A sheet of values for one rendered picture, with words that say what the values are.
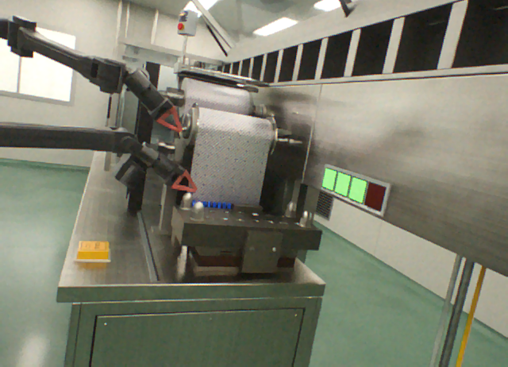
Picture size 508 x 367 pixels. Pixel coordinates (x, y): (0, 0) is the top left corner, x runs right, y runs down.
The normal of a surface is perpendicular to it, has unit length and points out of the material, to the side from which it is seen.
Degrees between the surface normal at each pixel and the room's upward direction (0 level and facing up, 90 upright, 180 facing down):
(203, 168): 90
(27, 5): 90
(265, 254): 90
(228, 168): 90
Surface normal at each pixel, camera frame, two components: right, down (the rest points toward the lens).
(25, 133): 0.54, 0.24
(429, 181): -0.92, -0.11
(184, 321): 0.35, 0.20
